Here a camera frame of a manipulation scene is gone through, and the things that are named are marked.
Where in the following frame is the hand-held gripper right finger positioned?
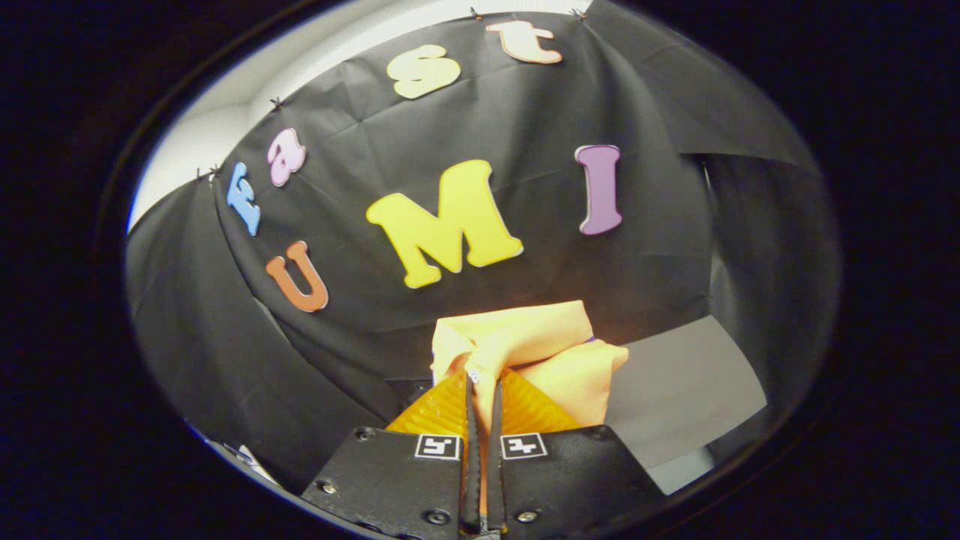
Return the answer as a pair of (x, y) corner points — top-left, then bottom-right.
(486, 367), (667, 535)

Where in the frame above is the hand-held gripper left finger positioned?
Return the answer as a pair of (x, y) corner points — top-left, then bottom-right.
(300, 367), (481, 537)

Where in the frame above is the yellow orange cloth garment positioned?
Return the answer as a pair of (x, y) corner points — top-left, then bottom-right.
(431, 300), (629, 428)

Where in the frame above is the grey beige cabinet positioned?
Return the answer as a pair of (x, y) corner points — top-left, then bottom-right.
(604, 315), (767, 496)

